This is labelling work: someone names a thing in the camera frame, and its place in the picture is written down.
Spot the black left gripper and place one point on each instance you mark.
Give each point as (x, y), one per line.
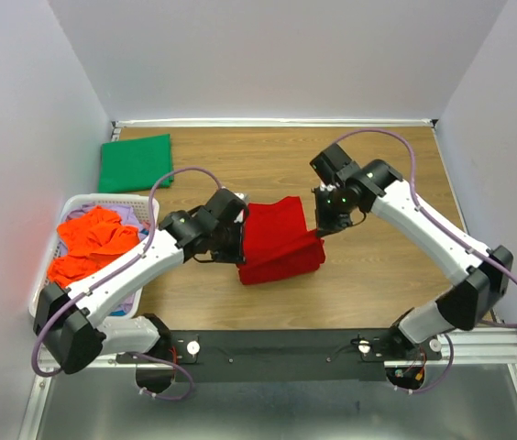
(236, 255)

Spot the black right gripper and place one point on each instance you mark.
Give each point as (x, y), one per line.
(324, 224)

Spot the red t shirt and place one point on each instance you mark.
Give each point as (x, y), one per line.
(277, 243)

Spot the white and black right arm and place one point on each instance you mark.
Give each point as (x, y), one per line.
(477, 273)

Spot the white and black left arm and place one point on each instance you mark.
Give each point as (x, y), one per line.
(74, 324)

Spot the white plastic laundry basket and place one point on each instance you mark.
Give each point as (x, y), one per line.
(94, 230)

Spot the folded green t shirt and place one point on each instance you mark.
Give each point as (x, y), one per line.
(134, 165)

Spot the orange t shirt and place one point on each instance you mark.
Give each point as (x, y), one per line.
(89, 247)

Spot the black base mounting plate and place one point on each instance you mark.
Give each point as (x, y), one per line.
(288, 355)

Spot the aluminium frame rail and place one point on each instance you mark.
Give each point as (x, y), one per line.
(465, 388)

